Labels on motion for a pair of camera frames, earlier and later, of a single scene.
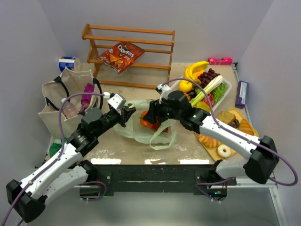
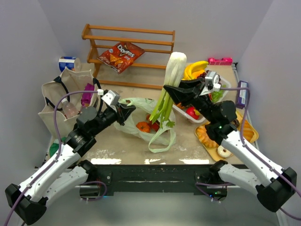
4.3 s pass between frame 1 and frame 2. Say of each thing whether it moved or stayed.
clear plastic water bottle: stayed
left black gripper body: stayed
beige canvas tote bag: stayed
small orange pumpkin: moved
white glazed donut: stayed
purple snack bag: stayed
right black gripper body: moved
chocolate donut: stayed
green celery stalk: moved
